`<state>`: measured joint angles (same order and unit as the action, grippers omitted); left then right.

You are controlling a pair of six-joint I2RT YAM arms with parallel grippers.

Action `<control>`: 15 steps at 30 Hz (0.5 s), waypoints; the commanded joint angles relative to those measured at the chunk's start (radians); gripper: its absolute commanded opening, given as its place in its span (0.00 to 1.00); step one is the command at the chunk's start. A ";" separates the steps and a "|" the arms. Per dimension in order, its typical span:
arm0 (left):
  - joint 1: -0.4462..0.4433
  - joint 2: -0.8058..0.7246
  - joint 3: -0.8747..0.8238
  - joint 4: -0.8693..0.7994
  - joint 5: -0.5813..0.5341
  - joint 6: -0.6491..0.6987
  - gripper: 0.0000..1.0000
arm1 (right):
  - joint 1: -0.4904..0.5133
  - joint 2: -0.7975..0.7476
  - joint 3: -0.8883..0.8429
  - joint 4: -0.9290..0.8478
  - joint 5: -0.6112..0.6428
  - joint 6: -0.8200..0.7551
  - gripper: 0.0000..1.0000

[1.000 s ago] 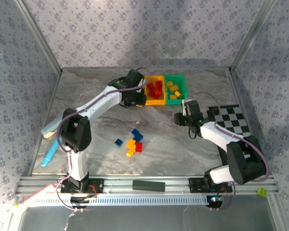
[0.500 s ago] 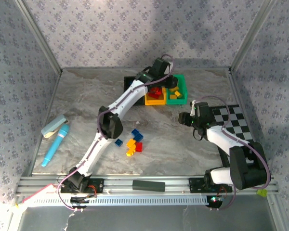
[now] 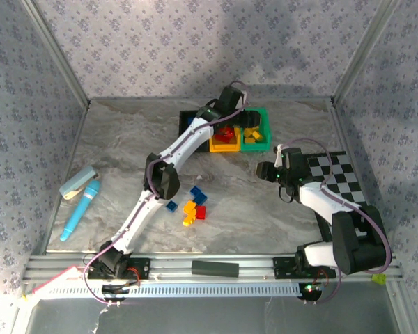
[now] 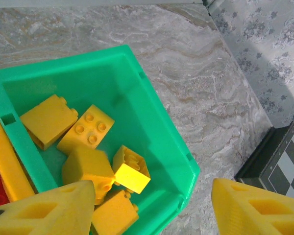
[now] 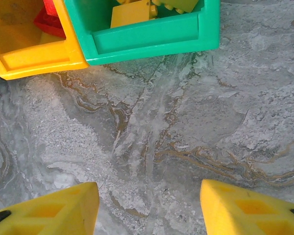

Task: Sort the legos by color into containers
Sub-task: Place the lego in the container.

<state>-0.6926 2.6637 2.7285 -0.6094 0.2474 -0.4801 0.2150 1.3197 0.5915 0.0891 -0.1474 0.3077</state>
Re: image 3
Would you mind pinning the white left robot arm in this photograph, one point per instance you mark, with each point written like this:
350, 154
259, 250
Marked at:
181, 146

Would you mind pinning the light blue stapler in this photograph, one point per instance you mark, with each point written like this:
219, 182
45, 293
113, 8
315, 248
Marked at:
78, 181

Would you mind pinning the aluminium frame side rail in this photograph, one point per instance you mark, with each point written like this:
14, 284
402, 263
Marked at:
343, 128
75, 139

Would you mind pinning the blue marker pen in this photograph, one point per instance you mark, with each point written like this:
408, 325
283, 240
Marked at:
81, 205

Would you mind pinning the aluminium frame post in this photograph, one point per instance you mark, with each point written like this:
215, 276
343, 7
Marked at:
364, 52
57, 52

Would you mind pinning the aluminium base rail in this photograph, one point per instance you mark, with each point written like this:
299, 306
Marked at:
181, 265

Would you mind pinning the dark grey rectangular block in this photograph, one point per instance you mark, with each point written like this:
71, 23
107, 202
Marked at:
215, 268

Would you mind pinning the small blue lego brick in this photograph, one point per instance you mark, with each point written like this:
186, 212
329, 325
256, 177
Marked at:
171, 206

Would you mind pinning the black plastic bin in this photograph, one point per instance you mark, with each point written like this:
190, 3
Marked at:
186, 134

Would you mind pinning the green plastic bin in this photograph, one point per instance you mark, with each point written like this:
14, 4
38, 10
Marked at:
266, 120

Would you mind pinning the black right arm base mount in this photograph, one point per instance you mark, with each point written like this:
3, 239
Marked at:
285, 268

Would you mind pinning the yellow plastic bin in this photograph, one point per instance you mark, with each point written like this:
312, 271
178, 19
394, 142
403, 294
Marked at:
224, 148

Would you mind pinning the red and white strip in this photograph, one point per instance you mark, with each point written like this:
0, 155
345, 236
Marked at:
54, 280

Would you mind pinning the black white checkerboard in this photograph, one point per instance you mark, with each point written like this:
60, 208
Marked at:
341, 174

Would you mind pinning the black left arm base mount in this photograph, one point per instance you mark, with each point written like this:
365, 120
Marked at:
139, 269

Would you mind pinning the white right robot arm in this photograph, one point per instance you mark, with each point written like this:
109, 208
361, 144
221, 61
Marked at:
317, 202

